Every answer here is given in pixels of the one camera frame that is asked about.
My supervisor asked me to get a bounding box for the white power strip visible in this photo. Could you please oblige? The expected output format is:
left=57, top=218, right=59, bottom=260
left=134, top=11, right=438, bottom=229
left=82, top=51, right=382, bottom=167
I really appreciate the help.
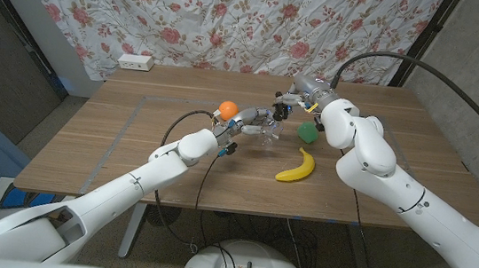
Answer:
left=116, top=51, right=156, bottom=73

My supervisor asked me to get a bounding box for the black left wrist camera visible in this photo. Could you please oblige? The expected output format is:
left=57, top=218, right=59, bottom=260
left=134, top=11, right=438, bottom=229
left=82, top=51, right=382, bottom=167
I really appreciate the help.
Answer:
left=223, top=140, right=239, bottom=157

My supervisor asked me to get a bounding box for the white table leg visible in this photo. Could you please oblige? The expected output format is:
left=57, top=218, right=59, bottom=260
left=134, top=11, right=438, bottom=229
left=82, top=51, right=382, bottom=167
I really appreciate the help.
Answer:
left=343, top=224, right=377, bottom=268
left=117, top=201, right=148, bottom=262

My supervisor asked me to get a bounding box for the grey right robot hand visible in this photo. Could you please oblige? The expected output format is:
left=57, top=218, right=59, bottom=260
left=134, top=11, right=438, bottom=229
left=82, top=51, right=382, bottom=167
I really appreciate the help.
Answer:
left=272, top=70, right=345, bottom=119

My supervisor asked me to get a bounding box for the black round disc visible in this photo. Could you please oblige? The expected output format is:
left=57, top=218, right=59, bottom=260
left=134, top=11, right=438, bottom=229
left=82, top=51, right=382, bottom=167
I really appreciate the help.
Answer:
left=144, top=204, right=183, bottom=231

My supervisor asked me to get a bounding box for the floral curtain backdrop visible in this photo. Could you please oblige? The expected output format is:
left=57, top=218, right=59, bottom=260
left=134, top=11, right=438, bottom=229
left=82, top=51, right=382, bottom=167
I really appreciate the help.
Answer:
left=0, top=0, right=446, bottom=116

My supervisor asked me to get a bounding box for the thin black left wrist cable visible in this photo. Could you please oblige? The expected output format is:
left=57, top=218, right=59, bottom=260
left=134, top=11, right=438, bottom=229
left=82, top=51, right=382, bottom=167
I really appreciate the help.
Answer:
left=189, top=152, right=223, bottom=255

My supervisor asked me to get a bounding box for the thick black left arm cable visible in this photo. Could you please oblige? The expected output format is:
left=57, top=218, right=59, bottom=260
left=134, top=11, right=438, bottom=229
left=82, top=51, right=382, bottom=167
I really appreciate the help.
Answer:
left=147, top=106, right=218, bottom=256

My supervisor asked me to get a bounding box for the black backdrop stand pole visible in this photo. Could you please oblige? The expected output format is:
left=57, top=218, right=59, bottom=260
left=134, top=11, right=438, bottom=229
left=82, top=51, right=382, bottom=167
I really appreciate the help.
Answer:
left=387, top=0, right=463, bottom=94

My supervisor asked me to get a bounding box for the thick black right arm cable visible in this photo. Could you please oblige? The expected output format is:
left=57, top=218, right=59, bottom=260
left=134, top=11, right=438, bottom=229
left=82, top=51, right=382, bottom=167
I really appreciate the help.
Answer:
left=323, top=46, right=479, bottom=160

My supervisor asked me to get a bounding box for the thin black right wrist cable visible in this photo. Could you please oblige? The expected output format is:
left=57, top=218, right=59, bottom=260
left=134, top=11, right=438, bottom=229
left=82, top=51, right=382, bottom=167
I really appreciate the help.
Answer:
left=327, top=148, right=479, bottom=268

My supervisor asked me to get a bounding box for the orange toy ball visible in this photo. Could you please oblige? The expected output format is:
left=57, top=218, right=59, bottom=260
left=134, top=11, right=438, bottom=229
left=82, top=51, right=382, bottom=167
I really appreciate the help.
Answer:
left=217, top=99, right=240, bottom=122

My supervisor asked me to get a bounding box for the yellow toy banana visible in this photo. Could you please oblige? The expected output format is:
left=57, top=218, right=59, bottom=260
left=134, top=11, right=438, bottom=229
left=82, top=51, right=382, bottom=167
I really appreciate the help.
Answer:
left=274, top=145, right=318, bottom=186

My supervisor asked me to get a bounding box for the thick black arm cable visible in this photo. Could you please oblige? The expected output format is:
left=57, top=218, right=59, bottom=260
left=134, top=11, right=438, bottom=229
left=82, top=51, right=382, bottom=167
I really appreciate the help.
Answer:
left=147, top=106, right=218, bottom=256
left=323, top=46, right=479, bottom=160

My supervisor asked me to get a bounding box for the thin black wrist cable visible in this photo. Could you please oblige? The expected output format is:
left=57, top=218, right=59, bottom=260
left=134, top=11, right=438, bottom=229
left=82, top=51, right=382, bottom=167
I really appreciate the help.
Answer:
left=189, top=152, right=223, bottom=255
left=327, top=148, right=479, bottom=268

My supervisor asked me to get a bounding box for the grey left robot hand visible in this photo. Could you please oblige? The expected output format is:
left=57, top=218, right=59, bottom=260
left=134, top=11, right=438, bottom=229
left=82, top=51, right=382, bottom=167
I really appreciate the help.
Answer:
left=210, top=102, right=286, bottom=154

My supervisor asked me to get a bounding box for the clear spray bottle black cap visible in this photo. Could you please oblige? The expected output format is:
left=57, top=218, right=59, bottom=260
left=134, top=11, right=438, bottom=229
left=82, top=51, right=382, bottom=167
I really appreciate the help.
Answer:
left=258, top=96, right=291, bottom=149

